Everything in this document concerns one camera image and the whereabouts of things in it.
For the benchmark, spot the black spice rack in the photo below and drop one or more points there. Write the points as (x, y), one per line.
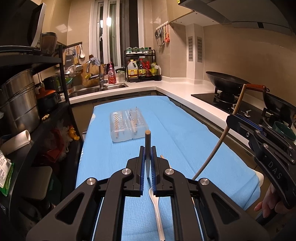
(143, 79)

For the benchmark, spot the metal grater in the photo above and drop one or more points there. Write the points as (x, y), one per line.
(68, 59)

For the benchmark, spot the red lidded pot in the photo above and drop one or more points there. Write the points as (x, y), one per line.
(47, 99)

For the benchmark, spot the row of sauce bottles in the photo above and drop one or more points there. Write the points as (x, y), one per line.
(148, 69)

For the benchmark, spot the white paper roll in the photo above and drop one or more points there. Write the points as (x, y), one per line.
(18, 141)

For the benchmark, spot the white framed window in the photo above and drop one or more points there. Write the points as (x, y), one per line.
(115, 34)

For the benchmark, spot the clear plastic utensil holder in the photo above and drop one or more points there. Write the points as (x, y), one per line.
(120, 135)

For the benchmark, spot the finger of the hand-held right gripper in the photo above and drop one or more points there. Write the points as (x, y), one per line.
(272, 171)
(252, 124)

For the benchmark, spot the grey flat box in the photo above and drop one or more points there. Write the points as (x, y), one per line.
(38, 183)

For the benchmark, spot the black frying pan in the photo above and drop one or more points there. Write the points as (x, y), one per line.
(282, 109)

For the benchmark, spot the glass jar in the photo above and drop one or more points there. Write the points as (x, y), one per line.
(121, 76)

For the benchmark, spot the white ceramic spoon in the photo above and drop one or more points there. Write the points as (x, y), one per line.
(157, 208)

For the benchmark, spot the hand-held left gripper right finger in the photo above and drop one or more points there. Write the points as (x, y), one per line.
(153, 166)

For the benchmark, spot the wooden cutting board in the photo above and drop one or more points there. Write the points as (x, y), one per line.
(89, 80)

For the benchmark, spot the yellow toy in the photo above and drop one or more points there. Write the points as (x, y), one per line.
(74, 134)

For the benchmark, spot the dark blender jar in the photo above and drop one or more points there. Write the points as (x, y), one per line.
(49, 44)

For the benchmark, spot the yellow label oil bottle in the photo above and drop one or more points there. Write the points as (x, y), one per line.
(132, 70)

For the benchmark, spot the green bowl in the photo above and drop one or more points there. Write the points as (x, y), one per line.
(283, 133)

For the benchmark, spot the hanging kitchen tools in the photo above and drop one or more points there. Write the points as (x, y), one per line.
(163, 34)

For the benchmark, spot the row of spice jars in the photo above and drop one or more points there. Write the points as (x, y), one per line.
(138, 49)

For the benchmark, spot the person's right hand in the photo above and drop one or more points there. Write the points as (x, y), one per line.
(269, 204)

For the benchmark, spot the blue table cloth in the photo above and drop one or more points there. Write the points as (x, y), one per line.
(185, 143)

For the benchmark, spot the grey wall vent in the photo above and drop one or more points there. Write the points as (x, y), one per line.
(190, 48)
(199, 49)

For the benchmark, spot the black gas stove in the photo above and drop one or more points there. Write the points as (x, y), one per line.
(208, 98)

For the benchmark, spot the red dish soap bottle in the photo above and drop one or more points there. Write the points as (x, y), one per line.
(112, 75)

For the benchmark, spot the white hanging ladle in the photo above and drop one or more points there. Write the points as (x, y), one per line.
(82, 54)

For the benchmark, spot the steel sink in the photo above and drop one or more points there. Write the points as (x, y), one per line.
(92, 90)

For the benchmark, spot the green food packet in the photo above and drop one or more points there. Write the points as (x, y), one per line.
(5, 173)

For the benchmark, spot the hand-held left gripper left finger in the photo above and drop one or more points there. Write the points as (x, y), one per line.
(142, 166)

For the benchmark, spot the metal kitchen faucet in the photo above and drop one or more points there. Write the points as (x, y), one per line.
(101, 76)

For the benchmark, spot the black shelving rack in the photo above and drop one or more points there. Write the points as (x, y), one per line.
(34, 60)

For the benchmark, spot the grey range hood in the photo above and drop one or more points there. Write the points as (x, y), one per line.
(231, 9)

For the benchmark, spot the stacked steel pot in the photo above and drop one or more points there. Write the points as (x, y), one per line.
(18, 104)

